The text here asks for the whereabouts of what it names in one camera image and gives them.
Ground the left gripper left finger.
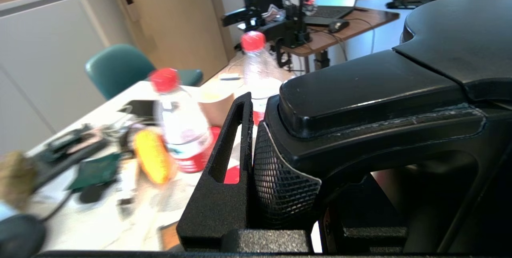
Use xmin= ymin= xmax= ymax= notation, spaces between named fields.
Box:
xmin=176 ymin=92 xmax=255 ymax=250

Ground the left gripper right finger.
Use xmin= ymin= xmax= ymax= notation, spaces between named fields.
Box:
xmin=253 ymin=121 xmax=322 ymax=227

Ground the black electric kettle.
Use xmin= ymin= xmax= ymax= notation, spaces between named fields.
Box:
xmin=263 ymin=0 xmax=512 ymax=258

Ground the red tomato toy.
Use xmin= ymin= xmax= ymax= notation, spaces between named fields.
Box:
xmin=223 ymin=165 xmax=241 ymax=185

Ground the grey and tan glove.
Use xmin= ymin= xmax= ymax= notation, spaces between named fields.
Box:
xmin=160 ymin=221 xmax=185 ymax=251

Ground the water bottle red cap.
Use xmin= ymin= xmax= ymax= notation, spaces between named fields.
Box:
xmin=149 ymin=68 xmax=215 ymax=174
xmin=240 ymin=31 xmax=283 ymax=127

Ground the brown paper cup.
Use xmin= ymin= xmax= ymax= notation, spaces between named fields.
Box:
xmin=198 ymin=90 xmax=237 ymax=128

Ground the dark green packet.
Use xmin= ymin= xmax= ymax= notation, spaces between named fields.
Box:
xmin=66 ymin=152 xmax=123 ymax=193

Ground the black smartphone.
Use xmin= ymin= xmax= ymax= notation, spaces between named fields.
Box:
xmin=118 ymin=99 xmax=159 ymax=125

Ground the dark flat case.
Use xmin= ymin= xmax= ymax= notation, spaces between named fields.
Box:
xmin=34 ymin=124 xmax=108 ymax=182

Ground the teal chair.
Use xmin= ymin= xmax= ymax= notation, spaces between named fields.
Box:
xmin=85 ymin=44 xmax=204 ymax=101

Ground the black computer mouse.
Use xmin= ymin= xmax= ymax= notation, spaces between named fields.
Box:
xmin=328 ymin=19 xmax=351 ymax=34

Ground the brown wooden desk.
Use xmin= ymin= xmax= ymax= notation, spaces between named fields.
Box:
xmin=280 ymin=8 xmax=400 ymax=75

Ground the brown wooden door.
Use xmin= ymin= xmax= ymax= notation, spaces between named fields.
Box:
xmin=108 ymin=0 xmax=228 ymax=78

